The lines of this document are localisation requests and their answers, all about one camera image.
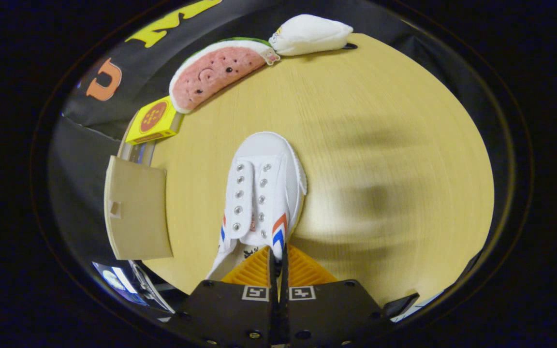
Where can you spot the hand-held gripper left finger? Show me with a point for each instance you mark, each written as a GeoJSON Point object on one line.
{"type": "Point", "coordinates": [240, 309]}

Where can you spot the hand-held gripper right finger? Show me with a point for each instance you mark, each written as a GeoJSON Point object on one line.
{"type": "Point", "coordinates": [317, 309]}

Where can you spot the white canvas shoe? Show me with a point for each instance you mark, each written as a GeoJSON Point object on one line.
{"type": "Point", "coordinates": [264, 193]}

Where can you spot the cream fabric storage box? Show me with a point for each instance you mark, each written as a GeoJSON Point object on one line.
{"type": "Point", "coordinates": [138, 208]}

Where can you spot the yellow box with red circle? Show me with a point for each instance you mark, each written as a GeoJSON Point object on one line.
{"type": "Point", "coordinates": [155, 118]}

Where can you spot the white printed sheet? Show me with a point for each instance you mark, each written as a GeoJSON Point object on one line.
{"type": "Point", "coordinates": [150, 287]}

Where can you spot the dark printed picture sheet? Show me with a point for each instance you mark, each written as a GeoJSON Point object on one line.
{"type": "Point", "coordinates": [116, 280]}

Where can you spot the watermelon slice plush toy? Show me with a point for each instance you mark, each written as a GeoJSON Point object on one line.
{"type": "Point", "coordinates": [215, 72]}

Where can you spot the white plush toy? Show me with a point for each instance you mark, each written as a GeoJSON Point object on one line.
{"type": "Point", "coordinates": [310, 34]}

